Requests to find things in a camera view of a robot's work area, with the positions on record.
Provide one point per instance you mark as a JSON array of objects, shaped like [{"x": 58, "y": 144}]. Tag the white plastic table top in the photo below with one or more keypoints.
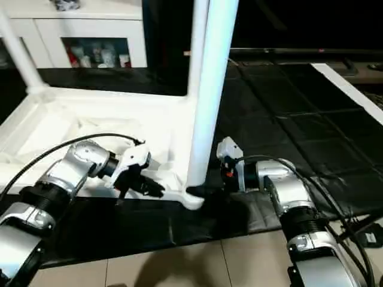
[{"x": 104, "y": 113}]

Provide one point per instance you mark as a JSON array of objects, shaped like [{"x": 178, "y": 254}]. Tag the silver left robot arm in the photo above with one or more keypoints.
[{"x": 77, "y": 161}]

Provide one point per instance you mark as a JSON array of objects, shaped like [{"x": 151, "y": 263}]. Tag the black work mat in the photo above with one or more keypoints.
[{"x": 284, "y": 119}]

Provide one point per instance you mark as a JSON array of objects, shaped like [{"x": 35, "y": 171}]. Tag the small white jar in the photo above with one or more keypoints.
[{"x": 124, "y": 61}]

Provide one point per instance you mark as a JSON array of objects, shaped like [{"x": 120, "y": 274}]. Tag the red white bottle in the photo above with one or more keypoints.
[{"x": 74, "y": 58}]

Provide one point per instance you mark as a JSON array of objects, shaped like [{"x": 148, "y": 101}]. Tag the black tripod stand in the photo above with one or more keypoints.
[{"x": 359, "y": 224}]

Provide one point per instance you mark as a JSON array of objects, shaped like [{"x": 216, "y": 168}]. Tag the white flat strip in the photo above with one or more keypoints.
[{"x": 347, "y": 86}]

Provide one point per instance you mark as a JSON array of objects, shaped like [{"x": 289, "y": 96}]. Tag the black adapter with label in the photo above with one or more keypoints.
[{"x": 370, "y": 238}]

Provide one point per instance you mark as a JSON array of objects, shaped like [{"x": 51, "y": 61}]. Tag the black box with label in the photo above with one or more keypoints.
[{"x": 167, "y": 30}]

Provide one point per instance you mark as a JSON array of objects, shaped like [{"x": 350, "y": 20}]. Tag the white glass door cabinet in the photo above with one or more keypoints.
[{"x": 74, "y": 27}]

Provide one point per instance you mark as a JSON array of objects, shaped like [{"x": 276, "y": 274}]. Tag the black long rail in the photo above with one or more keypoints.
[{"x": 299, "y": 51}]

